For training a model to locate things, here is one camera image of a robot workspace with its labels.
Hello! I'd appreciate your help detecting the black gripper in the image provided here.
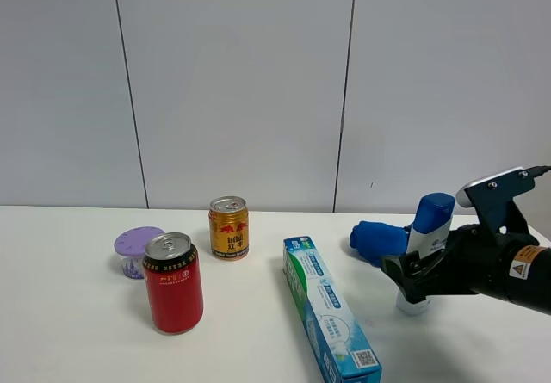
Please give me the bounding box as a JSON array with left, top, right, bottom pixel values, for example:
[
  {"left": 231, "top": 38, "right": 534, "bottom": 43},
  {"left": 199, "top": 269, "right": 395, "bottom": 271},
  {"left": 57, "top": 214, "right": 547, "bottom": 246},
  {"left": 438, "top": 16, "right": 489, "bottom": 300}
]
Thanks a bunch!
[{"left": 381, "top": 225, "right": 541, "bottom": 304}]

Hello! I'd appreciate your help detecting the white shampoo bottle blue cap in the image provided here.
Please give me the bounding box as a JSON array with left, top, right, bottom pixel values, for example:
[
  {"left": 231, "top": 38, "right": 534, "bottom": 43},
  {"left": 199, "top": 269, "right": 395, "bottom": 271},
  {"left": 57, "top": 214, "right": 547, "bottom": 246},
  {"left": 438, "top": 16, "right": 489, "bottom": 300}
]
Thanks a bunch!
[{"left": 395, "top": 192, "right": 456, "bottom": 317}]

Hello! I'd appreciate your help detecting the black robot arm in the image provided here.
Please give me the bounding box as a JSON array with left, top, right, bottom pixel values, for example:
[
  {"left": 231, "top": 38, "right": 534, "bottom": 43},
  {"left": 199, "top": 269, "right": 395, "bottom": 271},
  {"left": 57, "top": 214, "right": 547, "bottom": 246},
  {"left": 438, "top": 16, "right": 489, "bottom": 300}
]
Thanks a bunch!
[{"left": 381, "top": 225, "right": 550, "bottom": 314}]

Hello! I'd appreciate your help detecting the blue rolled cloth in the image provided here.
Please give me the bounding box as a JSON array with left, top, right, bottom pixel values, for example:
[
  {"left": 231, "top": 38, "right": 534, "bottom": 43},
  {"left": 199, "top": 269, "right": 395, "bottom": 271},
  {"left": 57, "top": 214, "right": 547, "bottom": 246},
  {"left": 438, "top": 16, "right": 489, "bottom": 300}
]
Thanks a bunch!
[{"left": 350, "top": 221, "right": 411, "bottom": 268}]

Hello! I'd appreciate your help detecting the green blue toothpaste box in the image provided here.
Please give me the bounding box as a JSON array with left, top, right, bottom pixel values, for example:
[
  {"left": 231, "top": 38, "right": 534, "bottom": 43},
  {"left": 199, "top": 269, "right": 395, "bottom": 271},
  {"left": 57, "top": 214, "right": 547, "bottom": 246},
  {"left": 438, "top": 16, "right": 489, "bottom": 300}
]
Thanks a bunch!
[{"left": 283, "top": 236, "right": 382, "bottom": 383}]

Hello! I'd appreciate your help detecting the gold energy drink can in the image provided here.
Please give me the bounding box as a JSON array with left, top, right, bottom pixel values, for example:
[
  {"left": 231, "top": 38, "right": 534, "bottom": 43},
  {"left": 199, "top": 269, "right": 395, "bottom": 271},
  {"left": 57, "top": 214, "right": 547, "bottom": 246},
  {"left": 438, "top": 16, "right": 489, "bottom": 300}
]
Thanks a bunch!
[{"left": 208, "top": 195, "right": 249, "bottom": 261}]

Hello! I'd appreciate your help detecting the red soda can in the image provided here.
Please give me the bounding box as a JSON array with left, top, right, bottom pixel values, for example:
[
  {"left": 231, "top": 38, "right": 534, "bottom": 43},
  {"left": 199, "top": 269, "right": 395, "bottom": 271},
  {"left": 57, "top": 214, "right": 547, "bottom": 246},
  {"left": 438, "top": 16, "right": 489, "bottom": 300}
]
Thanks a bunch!
[{"left": 142, "top": 232, "right": 204, "bottom": 334}]

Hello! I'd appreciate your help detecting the purple lidded small cup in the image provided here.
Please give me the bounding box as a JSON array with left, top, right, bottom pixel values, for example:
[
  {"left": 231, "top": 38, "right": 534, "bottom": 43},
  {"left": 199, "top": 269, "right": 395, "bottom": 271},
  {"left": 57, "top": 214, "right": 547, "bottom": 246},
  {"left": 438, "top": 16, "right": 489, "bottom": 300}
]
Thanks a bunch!
[{"left": 114, "top": 226, "right": 164, "bottom": 280}]

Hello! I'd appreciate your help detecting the wrist camera with black bracket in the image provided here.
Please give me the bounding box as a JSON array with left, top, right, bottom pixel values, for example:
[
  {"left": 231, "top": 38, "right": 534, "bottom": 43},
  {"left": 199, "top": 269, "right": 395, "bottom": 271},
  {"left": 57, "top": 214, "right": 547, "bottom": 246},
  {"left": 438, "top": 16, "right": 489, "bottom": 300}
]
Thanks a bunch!
[{"left": 455, "top": 167, "right": 535, "bottom": 234}]

